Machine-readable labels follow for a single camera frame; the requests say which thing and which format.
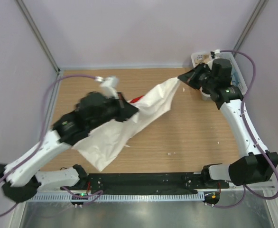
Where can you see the white slotted cable duct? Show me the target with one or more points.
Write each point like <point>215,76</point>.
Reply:
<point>66,197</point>

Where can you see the light blue garment in basket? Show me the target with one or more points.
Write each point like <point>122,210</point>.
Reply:
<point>235,77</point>

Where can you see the corner aluminium post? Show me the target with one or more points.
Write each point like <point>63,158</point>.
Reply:
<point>258,9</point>
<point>26,14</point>

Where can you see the right corner aluminium post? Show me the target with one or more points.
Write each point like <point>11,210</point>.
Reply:
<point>258,9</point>

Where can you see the white plastic basket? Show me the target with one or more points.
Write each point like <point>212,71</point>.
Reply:
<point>229,93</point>

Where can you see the white t shirt red print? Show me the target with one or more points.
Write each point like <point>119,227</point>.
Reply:
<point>104,144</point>

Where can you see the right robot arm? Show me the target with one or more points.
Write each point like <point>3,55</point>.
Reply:
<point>253,164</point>

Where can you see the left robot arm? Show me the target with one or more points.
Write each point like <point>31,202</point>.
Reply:
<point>23,178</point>

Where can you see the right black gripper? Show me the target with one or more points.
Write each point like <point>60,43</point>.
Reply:
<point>196,77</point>

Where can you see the beige garment in basket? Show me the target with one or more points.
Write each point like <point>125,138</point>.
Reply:
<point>203,58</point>

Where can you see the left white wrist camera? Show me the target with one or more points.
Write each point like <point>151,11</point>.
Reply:
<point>108,86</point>

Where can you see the left corner aluminium post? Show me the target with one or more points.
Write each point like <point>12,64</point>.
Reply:
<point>26,14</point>

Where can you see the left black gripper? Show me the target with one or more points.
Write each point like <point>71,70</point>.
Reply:
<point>121,108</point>

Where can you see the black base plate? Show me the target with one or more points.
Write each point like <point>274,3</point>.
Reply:
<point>172,183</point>

